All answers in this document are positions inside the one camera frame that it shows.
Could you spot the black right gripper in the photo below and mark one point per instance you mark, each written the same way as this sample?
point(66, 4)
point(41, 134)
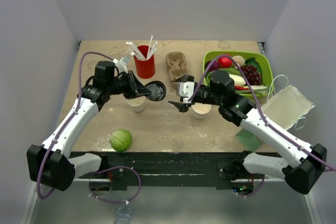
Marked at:
point(181, 106)

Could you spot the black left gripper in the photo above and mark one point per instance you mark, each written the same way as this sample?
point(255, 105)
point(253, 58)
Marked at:
point(139, 88)

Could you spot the white paper coffee cup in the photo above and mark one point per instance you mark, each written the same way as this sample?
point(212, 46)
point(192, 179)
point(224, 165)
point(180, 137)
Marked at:
point(137, 104)
point(199, 110)

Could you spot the black plastic cup lid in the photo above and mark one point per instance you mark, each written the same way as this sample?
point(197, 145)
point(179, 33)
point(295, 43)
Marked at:
point(158, 91)

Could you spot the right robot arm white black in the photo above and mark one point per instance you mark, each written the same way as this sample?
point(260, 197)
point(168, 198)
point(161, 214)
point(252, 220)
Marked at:
point(300, 164)

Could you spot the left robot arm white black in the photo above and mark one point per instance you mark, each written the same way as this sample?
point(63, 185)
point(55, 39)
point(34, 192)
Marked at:
point(49, 163)

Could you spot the red ribbed cup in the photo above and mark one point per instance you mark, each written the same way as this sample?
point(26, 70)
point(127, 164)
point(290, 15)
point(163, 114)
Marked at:
point(145, 69)

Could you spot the stack of cardboard carriers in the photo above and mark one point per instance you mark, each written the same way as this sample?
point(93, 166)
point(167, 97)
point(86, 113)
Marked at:
point(176, 65)

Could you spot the white wrapped straw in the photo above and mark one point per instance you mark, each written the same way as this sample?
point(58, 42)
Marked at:
point(153, 49)
point(149, 48)
point(139, 54)

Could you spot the red apple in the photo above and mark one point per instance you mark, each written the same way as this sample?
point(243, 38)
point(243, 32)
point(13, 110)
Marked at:
point(224, 62)

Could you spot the green pepper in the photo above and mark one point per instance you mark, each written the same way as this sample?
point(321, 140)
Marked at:
point(231, 71)

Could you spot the green cabbage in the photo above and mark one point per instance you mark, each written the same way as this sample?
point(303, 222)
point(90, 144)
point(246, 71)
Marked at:
point(120, 140)

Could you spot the white radish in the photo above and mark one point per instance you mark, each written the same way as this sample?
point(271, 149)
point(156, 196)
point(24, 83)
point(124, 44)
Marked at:
point(238, 80)

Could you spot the white mushroom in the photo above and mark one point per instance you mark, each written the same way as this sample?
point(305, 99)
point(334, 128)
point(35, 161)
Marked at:
point(239, 60)

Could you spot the dark red grapes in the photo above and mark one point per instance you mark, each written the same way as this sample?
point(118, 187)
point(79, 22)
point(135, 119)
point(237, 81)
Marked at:
point(252, 74)

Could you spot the dark green leafy vegetable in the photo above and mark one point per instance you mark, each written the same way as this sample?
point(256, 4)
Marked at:
point(253, 62)

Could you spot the green plastic bin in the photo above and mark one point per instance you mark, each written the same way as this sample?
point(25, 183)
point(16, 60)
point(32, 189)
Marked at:
point(266, 74)

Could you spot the green paper bag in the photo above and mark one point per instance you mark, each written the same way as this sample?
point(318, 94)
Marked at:
point(249, 140)

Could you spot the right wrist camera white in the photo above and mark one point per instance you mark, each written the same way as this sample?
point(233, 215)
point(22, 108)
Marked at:
point(185, 91)

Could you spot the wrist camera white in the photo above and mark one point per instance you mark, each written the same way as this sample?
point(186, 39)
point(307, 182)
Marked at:
point(185, 91)
point(121, 64)

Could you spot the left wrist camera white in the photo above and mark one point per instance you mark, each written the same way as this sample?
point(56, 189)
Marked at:
point(121, 64)

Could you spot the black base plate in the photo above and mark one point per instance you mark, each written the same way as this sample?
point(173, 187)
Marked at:
point(165, 169)

